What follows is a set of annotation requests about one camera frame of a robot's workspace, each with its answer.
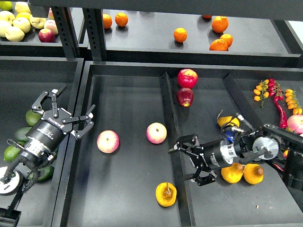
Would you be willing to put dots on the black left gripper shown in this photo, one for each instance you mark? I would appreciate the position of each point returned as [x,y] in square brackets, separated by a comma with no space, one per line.
[47,130]

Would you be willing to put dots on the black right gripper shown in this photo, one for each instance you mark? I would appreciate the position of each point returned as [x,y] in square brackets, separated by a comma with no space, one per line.
[207,157]

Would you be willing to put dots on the yellow pear with stem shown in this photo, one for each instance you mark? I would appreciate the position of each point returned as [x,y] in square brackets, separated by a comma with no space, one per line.
[166,194]

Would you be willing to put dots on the dark green avocado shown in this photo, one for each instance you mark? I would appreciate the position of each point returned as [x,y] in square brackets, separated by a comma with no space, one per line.
[45,173]

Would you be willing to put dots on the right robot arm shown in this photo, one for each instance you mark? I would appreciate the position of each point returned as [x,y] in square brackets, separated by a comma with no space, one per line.
[240,153]

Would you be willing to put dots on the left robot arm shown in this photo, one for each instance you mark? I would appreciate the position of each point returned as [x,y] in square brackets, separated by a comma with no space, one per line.
[21,174]

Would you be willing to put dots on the green avocado top left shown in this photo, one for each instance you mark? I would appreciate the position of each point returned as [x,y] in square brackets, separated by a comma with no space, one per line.
[32,118]

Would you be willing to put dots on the pink apple centre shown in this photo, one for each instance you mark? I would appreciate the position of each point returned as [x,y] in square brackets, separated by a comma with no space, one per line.
[156,133]

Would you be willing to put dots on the pink apple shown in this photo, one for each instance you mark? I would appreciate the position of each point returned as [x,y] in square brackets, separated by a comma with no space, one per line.
[156,133]
[108,141]

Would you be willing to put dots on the pink apple left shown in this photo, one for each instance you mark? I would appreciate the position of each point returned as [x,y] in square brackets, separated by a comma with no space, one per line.
[108,141]

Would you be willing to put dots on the dark red apple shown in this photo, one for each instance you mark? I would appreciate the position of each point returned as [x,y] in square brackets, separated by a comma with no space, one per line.
[185,97]

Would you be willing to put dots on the bright red apple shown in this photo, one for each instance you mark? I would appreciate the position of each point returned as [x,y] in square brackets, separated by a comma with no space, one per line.
[187,78]

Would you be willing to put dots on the red apple on shelf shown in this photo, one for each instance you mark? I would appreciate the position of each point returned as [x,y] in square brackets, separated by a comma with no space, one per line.
[46,35]

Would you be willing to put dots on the red chili pepper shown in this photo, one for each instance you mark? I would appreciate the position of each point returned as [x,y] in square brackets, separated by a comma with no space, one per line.
[282,114]

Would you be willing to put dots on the pink peach right edge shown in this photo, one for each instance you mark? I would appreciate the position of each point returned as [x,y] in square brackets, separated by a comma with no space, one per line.
[295,123]

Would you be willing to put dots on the orange on shelf centre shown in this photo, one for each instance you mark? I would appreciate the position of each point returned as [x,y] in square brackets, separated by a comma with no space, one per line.
[180,34]

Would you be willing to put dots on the large orange on shelf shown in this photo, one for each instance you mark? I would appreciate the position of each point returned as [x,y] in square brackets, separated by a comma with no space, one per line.
[220,24]

